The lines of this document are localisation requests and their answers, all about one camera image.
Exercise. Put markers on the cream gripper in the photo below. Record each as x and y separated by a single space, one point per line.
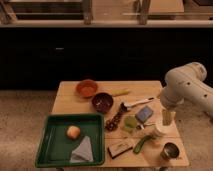
168 116

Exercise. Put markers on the green pepper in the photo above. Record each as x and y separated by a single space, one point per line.
139 145

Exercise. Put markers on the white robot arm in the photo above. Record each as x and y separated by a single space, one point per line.
187 82

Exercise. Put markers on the dark purple bowl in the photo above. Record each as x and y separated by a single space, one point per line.
102 102

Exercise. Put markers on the orange bowl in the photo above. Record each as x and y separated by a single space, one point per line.
87 88

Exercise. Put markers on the white round container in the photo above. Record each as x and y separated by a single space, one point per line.
161 130

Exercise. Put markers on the blue sponge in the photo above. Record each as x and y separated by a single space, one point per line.
144 114

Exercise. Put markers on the metal cup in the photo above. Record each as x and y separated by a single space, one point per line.
170 151

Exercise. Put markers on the green plastic cup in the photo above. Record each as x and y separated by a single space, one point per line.
130 124

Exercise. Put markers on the yellow corn cob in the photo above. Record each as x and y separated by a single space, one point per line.
120 93

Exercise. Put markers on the bunch of dark grapes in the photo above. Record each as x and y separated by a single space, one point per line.
112 124

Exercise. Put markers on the grey folded cloth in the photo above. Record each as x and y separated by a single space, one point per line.
83 153

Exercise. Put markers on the orange round fruit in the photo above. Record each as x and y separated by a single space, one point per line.
73 132

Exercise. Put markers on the green plastic tray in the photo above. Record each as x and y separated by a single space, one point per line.
55 146

